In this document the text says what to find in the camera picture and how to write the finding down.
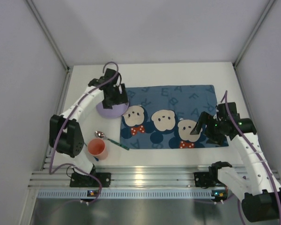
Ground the left aluminium frame post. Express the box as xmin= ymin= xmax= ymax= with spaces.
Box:
xmin=24 ymin=0 xmax=70 ymax=71

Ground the purple plastic plate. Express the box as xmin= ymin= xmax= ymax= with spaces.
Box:
xmin=96 ymin=102 xmax=129 ymax=119

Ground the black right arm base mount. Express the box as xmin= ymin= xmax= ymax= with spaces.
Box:
xmin=194 ymin=172 xmax=220 ymax=189

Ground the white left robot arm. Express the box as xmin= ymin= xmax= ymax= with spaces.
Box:
xmin=49 ymin=67 xmax=129 ymax=175

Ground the aluminium front rail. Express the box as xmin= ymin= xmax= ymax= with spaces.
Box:
xmin=27 ymin=164 xmax=281 ymax=191

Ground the aluminium frame post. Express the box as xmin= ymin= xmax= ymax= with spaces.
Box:
xmin=232 ymin=0 xmax=277 ymax=69
xmin=24 ymin=0 xmax=70 ymax=71

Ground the blue cartoon mouse placemat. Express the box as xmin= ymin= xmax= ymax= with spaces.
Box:
xmin=120 ymin=85 xmax=218 ymax=149

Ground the right aluminium frame post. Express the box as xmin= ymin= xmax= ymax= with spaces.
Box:
xmin=232 ymin=0 xmax=277 ymax=69

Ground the pink plastic cup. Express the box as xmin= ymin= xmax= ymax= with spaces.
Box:
xmin=87 ymin=138 xmax=108 ymax=160

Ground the metal spoon green handle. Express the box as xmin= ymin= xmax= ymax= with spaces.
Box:
xmin=95 ymin=131 xmax=130 ymax=150

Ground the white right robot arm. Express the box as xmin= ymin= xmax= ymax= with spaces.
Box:
xmin=191 ymin=102 xmax=281 ymax=224

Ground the perforated cable duct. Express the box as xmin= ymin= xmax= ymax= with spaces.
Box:
xmin=37 ymin=189 xmax=228 ymax=200

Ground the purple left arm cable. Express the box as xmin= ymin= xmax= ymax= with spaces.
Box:
xmin=48 ymin=61 xmax=121 ymax=207

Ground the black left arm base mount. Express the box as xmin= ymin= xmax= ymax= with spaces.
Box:
xmin=69 ymin=172 xmax=111 ymax=188

